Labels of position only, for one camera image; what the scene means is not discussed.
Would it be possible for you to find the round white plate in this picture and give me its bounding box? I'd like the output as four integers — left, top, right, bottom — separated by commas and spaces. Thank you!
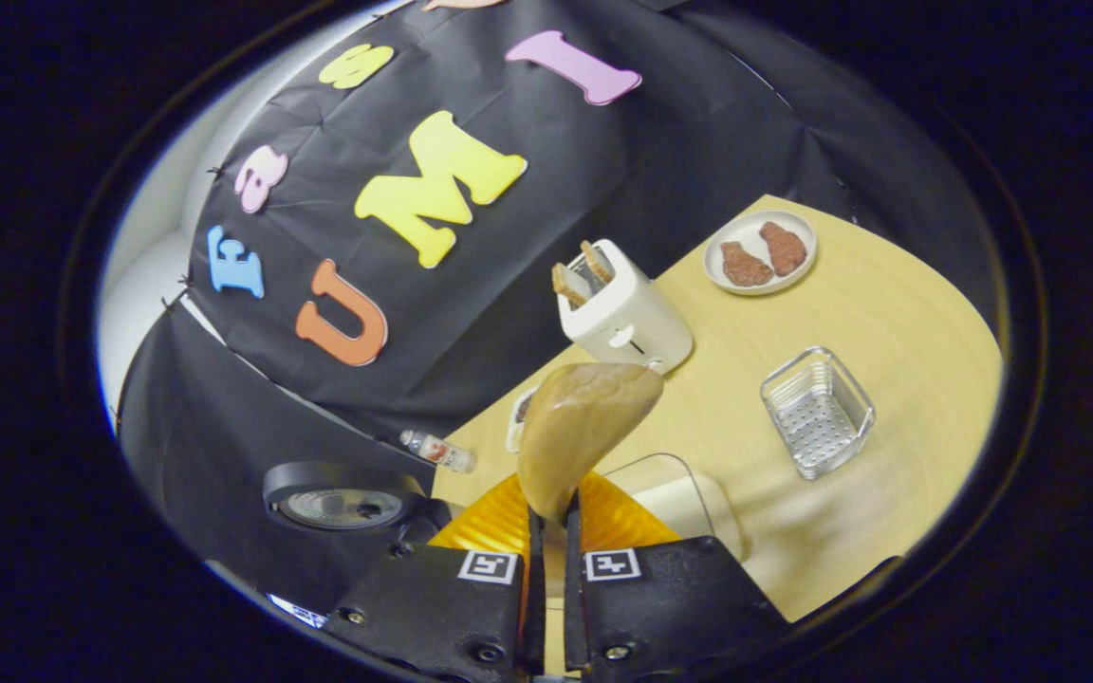
703, 210, 818, 296

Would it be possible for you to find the black backdrop cloth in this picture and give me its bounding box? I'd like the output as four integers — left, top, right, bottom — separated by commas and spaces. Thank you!
115, 0, 998, 608

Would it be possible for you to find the toasted bread slice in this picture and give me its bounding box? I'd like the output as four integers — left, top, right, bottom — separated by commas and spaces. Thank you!
580, 240, 616, 284
551, 263, 590, 307

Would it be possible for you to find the white divided bean dish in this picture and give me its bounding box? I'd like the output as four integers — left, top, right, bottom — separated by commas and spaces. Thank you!
506, 384, 540, 454

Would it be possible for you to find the small clear drink bottle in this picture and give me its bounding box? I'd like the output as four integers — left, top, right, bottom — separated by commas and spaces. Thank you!
399, 429, 478, 474

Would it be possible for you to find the wooden spoon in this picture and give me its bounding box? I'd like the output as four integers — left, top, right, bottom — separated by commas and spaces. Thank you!
516, 362, 665, 599

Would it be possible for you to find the brown meat piece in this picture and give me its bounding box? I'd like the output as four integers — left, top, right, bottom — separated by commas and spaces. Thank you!
719, 241, 775, 287
759, 221, 808, 277

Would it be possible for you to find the dark grey rice cooker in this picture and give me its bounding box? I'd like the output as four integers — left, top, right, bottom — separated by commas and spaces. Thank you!
262, 461, 457, 561

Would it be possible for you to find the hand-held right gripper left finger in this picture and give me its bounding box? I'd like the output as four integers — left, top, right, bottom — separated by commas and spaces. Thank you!
324, 471, 547, 679

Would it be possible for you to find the computer monitor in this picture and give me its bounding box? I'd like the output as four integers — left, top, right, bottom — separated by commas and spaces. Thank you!
267, 593, 329, 629

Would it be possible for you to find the white toaster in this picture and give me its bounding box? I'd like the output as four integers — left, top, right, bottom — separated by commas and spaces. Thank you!
551, 239, 695, 374

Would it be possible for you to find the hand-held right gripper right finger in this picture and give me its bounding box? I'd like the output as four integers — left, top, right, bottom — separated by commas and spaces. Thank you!
563, 471, 789, 676

